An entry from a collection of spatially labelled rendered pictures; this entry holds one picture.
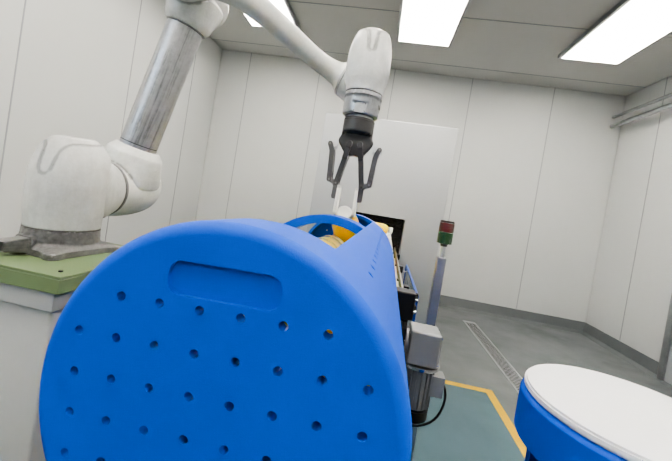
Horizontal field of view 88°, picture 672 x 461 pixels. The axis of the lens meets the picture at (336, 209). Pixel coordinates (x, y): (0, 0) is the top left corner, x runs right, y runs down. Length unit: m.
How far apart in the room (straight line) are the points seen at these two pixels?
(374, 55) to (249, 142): 5.03
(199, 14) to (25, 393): 0.98
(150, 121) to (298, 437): 0.99
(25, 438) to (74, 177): 0.54
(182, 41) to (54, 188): 0.51
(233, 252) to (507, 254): 5.51
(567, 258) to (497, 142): 1.94
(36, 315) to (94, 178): 0.31
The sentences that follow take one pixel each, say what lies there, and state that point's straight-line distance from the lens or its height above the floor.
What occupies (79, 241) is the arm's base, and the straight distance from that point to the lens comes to 1.01.
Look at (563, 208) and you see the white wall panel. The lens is 5.95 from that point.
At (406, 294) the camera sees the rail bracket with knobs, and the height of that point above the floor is 1.00.
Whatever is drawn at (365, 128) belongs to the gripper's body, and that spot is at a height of 1.44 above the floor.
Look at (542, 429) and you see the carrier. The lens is 0.62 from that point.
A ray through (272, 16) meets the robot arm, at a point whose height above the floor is 1.68.
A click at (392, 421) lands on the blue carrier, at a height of 1.13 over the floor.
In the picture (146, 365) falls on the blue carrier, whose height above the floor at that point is 1.12.
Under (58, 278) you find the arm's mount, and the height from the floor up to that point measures 1.03.
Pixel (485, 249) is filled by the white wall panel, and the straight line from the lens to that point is 5.59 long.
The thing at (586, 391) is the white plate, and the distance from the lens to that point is 0.71.
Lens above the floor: 1.26
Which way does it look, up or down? 1 degrees down
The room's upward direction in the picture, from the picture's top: 9 degrees clockwise
